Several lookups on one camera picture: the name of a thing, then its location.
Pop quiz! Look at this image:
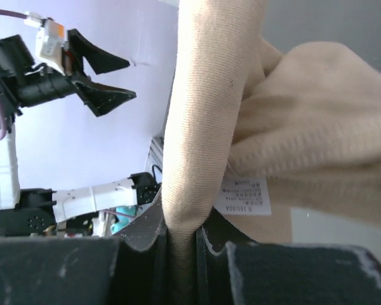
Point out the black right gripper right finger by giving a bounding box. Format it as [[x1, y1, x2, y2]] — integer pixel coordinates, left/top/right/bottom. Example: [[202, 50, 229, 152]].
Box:
[[196, 211, 381, 304]]

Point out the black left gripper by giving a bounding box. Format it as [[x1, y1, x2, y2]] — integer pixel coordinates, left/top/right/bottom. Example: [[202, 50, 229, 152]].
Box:
[[17, 29, 137, 117]]

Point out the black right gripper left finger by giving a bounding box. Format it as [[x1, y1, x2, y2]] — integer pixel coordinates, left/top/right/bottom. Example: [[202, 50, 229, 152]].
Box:
[[0, 196, 168, 304]]

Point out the beige t shirt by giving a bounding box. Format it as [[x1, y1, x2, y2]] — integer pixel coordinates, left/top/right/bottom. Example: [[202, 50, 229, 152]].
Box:
[[162, 1, 381, 304]]

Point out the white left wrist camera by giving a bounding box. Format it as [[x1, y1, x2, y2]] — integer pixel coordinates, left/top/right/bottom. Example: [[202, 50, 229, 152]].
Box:
[[24, 11, 65, 75]]

